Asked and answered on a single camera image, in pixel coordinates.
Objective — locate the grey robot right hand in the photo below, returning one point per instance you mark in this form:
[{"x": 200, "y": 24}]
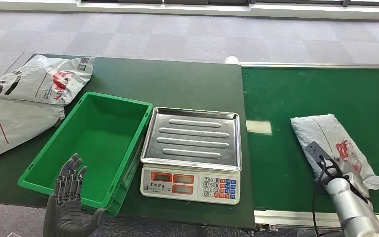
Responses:
[{"x": 349, "y": 170}]

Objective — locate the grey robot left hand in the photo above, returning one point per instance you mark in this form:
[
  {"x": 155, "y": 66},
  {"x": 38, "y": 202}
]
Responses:
[{"x": 67, "y": 212}]

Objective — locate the small grey red-print package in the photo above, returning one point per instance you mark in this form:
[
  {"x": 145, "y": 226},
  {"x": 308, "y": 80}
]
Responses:
[{"x": 320, "y": 130}]

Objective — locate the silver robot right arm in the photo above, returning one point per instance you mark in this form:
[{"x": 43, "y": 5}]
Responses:
[{"x": 353, "y": 209}]

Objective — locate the green plastic basket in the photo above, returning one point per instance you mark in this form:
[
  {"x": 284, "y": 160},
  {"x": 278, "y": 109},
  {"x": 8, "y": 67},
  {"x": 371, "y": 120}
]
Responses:
[{"x": 94, "y": 144}]

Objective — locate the large grey red-line package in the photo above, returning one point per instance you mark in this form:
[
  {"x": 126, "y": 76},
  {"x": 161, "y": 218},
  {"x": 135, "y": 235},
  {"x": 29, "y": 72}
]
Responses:
[{"x": 13, "y": 124}]

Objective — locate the grey package with black print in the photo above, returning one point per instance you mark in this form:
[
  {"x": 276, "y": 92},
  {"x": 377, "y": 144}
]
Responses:
[{"x": 42, "y": 81}]

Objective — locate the green conveyor belt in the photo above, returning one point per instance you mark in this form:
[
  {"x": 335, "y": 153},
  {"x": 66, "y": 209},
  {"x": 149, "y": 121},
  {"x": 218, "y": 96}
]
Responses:
[{"x": 323, "y": 95}]

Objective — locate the white electronic scale body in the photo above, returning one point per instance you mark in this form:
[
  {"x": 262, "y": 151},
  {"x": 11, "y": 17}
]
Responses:
[{"x": 192, "y": 186}]

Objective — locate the steel scale tray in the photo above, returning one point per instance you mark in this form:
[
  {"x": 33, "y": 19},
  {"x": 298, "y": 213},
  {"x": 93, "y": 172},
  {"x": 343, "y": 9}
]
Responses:
[{"x": 192, "y": 137}]

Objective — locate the white conveyor roller cap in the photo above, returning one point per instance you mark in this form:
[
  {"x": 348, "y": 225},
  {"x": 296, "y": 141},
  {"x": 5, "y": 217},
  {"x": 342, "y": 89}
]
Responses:
[{"x": 231, "y": 60}]

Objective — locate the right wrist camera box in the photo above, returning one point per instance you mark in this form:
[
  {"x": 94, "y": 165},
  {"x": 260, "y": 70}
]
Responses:
[{"x": 315, "y": 152}]

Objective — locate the dark window frame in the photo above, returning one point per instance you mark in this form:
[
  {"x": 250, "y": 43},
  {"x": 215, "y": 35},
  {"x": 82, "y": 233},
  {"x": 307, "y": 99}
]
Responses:
[{"x": 209, "y": 2}]

